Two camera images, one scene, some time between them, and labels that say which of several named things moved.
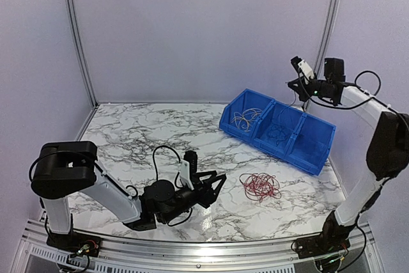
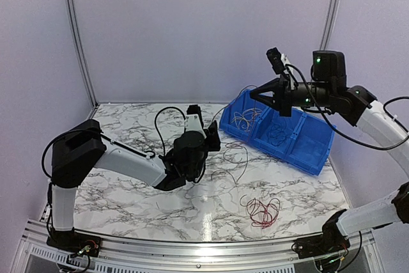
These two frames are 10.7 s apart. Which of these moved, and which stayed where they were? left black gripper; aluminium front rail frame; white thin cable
Moved: left black gripper
Stayed: aluminium front rail frame; white thin cable
